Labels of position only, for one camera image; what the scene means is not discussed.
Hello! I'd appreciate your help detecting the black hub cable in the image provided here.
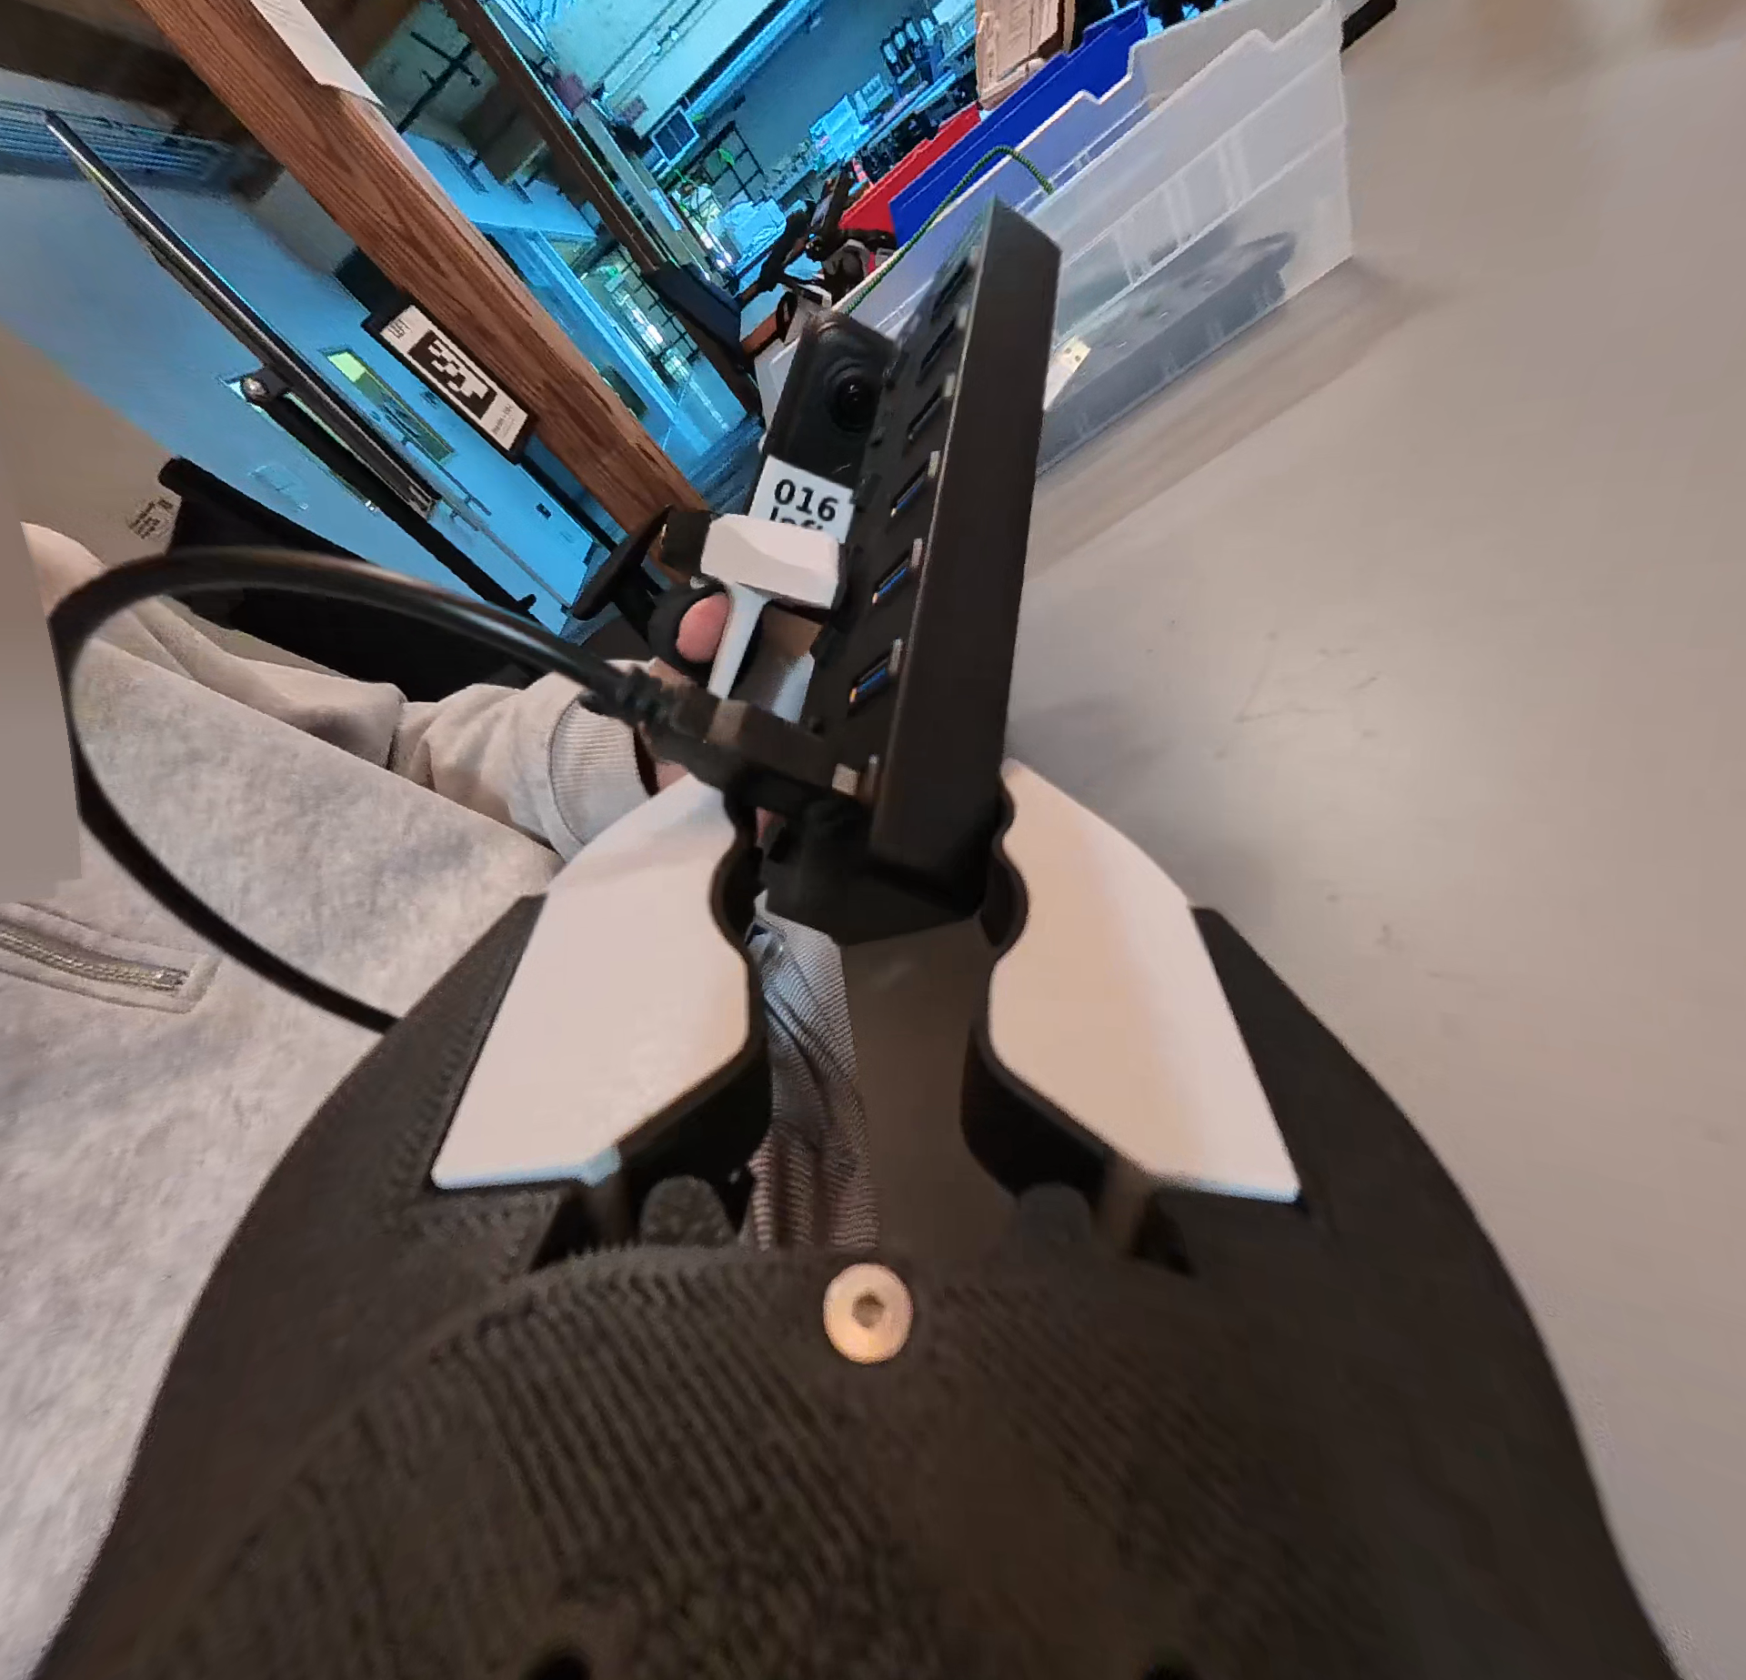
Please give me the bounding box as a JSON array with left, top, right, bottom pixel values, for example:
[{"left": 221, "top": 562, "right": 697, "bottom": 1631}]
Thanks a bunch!
[{"left": 50, "top": 546, "right": 879, "bottom": 1035}]

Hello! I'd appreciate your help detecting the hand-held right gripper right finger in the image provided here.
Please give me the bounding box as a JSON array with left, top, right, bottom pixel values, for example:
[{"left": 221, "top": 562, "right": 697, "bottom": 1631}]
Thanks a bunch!
[{"left": 955, "top": 758, "right": 1305, "bottom": 1207}]

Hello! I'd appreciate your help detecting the clear plastic bin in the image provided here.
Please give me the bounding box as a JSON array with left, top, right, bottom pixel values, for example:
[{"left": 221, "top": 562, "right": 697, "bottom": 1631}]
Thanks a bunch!
[{"left": 874, "top": 0, "right": 1356, "bottom": 484}]

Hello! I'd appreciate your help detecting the wooden beam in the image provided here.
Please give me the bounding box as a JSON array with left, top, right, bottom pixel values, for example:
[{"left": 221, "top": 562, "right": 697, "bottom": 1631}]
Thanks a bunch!
[{"left": 66, "top": 0, "right": 715, "bottom": 526}]

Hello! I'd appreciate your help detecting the cardboard sheet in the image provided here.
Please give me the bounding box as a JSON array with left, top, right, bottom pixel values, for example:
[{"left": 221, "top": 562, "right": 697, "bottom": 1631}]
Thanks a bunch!
[{"left": 972, "top": 0, "right": 1083, "bottom": 109}]

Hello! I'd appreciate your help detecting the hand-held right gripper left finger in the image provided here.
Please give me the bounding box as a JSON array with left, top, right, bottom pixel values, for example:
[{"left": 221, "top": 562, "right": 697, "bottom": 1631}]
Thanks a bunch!
[{"left": 432, "top": 786, "right": 770, "bottom": 1191}]

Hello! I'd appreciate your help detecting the blue plastic bin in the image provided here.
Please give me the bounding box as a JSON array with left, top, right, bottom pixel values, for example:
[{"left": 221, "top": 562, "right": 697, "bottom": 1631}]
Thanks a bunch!
[{"left": 886, "top": 2, "right": 1152, "bottom": 238}]

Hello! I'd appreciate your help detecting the black white marker tag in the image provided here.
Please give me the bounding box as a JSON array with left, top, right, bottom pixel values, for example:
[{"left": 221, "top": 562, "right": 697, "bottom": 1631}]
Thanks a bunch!
[{"left": 361, "top": 295, "right": 543, "bottom": 466}]

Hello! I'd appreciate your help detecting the black usb hub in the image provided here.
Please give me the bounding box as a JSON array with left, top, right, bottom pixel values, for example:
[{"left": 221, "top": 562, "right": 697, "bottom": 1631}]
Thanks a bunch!
[{"left": 803, "top": 196, "right": 1066, "bottom": 893}]

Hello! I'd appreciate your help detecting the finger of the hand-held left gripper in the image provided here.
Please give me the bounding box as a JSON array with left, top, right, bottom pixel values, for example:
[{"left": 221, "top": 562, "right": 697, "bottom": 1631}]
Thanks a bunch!
[
  {"left": 699, "top": 515, "right": 844, "bottom": 613},
  {"left": 706, "top": 591, "right": 824, "bottom": 733}
]

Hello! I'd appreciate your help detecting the metal door handle bar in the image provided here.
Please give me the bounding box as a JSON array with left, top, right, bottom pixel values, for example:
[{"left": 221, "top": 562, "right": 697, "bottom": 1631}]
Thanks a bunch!
[{"left": 44, "top": 109, "right": 443, "bottom": 515}]

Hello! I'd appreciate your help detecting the person's left forearm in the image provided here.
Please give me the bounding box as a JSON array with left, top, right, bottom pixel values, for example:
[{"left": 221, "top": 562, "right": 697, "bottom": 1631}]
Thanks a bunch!
[{"left": 386, "top": 675, "right": 661, "bottom": 860}]

